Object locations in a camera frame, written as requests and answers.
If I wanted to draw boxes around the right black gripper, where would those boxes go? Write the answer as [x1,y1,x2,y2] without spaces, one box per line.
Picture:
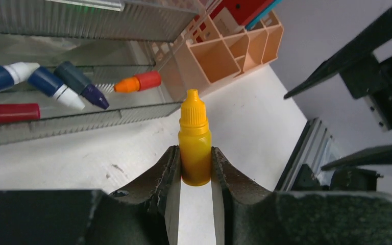
[283,7,392,171]

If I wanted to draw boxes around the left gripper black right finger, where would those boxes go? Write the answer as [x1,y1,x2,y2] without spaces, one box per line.
[211,147,392,244]

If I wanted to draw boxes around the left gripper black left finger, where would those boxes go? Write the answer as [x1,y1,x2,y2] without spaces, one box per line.
[0,146,181,244]

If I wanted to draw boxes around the small yellow bottle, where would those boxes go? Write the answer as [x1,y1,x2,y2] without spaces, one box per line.
[178,89,212,186]

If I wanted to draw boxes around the small red-orange marker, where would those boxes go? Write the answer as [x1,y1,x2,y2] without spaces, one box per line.
[113,70,162,93]

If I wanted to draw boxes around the teal notebook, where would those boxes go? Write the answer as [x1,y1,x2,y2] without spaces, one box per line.
[245,0,281,31]

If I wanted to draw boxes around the clear grey drawer box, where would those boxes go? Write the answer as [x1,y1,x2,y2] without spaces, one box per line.
[0,1,219,145]

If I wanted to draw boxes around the red folder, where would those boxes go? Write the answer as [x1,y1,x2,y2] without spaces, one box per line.
[192,0,273,43]

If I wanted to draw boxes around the red cap marker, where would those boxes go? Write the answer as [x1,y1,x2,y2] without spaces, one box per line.
[0,103,41,124]

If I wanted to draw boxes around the peach file organizer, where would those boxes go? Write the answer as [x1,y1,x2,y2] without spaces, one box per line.
[152,1,284,101]

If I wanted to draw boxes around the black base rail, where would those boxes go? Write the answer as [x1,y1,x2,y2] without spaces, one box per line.
[275,118,342,191]

